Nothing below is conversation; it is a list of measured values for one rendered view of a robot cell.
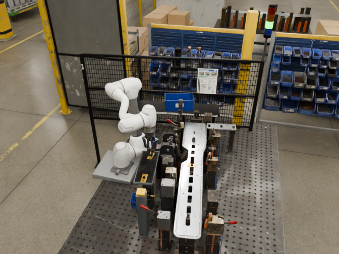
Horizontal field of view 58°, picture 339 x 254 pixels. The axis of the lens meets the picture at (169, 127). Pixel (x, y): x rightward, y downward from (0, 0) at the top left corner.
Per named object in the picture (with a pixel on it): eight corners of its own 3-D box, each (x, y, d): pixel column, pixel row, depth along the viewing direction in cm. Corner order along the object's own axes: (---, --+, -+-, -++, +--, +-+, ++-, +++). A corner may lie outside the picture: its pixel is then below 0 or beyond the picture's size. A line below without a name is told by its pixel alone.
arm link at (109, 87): (110, 88, 249) (124, 84, 255) (100, 81, 261) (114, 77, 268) (112, 103, 256) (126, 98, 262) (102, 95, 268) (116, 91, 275)
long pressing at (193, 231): (205, 240, 199) (205, 239, 198) (170, 237, 201) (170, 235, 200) (206, 123, 313) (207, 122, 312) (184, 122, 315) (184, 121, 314)
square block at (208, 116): (209, 144, 331) (212, 116, 311) (202, 144, 331) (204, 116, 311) (209, 140, 337) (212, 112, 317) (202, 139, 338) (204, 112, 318)
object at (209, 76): (216, 94, 331) (219, 68, 314) (195, 93, 333) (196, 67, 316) (216, 93, 332) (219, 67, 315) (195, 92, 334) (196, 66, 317)
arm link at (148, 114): (151, 118, 232) (136, 124, 226) (150, 100, 224) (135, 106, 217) (159, 125, 225) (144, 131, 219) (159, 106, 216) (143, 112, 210)
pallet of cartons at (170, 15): (179, 69, 671) (180, 20, 612) (145, 65, 690) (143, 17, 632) (192, 51, 766) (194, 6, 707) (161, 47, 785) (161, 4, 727)
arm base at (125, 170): (107, 174, 286) (107, 169, 283) (117, 159, 303) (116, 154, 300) (125, 178, 282) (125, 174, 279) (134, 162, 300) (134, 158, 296)
